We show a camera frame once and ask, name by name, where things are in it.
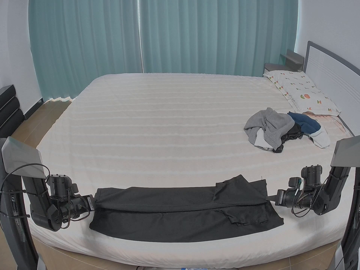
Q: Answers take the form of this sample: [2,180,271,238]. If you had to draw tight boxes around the white printed pillow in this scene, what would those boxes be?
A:
[263,70,341,115]

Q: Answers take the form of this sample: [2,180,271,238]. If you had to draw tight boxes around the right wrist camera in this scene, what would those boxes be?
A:
[289,177,305,191]

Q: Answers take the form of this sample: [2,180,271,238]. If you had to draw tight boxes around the bed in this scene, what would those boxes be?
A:
[28,40,360,259]

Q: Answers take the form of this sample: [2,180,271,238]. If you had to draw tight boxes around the pile of clothes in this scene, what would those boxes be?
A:
[244,107,331,153]

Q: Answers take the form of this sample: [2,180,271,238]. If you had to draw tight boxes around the blue-green curtain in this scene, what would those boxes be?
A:
[28,0,142,101]
[139,0,299,77]

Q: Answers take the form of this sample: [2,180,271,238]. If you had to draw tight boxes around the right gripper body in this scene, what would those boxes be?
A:
[276,189,296,207]

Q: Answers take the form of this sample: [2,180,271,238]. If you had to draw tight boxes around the black cable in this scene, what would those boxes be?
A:
[0,163,52,197]

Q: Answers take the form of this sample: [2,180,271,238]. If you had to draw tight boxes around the grey bedside table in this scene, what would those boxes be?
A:
[264,49,305,72]

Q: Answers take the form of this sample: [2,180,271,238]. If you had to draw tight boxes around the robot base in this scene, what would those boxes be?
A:
[136,266,210,270]

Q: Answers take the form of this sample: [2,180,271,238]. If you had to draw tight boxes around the black chest of drawers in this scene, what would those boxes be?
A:
[0,85,26,136]

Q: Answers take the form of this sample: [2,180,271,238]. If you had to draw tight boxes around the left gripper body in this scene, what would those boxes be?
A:
[76,194,96,216]

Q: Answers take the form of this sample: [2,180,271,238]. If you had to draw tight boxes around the black T-shirt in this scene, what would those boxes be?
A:
[89,175,284,243]

